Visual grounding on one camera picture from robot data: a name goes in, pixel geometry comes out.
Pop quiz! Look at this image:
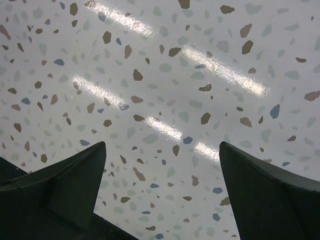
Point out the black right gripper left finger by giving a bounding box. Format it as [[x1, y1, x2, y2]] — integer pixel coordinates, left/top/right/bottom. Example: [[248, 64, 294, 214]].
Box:
[[0, 141, 107, 240]]

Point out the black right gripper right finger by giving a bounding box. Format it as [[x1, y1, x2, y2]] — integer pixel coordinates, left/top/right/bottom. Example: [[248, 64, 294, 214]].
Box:
[[219, 141, 320, 240]]

